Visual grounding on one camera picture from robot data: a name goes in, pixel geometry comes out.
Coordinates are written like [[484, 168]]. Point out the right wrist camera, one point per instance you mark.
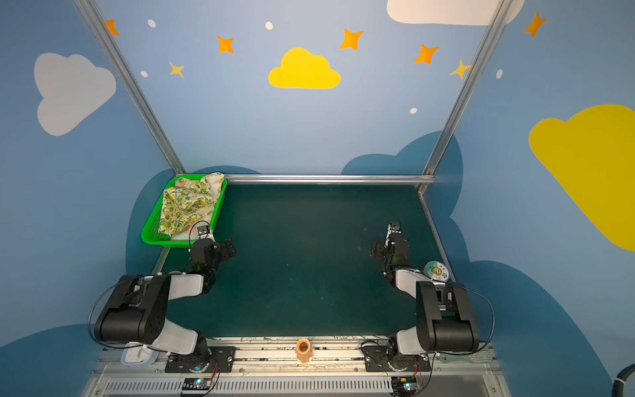
[[393, 228]]

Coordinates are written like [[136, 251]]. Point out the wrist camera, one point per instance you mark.
[[204, 232], [393, 228]]

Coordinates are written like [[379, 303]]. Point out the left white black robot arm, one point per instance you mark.
[[136, 310]]

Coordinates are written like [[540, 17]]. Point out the left controller board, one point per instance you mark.
[[196, 386]]

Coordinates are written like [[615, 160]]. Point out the controller board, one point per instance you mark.
[[403, 387], [196, 386]]

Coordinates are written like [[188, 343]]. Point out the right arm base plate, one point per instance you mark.
[[378, 358]]

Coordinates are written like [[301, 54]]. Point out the round green white tin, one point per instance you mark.
[[437, 271]]

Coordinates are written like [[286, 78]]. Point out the left aluminium frame post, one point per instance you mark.
[[94, 19]]

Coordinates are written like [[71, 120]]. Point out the orange ribbed cup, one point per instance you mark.
[[304, 351]]

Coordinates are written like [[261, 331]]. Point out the right side frame rail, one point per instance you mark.
[[437, 238]]

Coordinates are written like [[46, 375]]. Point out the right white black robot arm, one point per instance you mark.
[[445, 320]]

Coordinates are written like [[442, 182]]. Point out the white square clock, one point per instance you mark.
[[138, 356]]

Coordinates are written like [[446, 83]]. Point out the right aluminium frame post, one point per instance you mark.
[[483, 54]]

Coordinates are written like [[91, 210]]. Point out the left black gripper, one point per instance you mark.
[[223, 249]]

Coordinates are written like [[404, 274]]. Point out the front aluminium rail bed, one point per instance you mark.
[[268, 366]]

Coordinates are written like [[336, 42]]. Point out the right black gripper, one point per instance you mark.
[[379, 251]]

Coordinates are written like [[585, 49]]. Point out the lemon print skirt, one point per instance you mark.
[[181, 209]]

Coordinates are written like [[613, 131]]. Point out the aluminium frame post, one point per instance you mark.
[[483, 54], [94, 19]]

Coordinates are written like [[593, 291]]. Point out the right controller board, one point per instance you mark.
[[403, 387]]

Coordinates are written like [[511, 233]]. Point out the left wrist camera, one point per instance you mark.
[[204, 232]]

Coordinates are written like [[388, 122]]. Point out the pink floral skirt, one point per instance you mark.
[[184, 183]]

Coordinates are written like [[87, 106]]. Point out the rear aluminium frame rail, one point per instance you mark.
[[330, 179]]

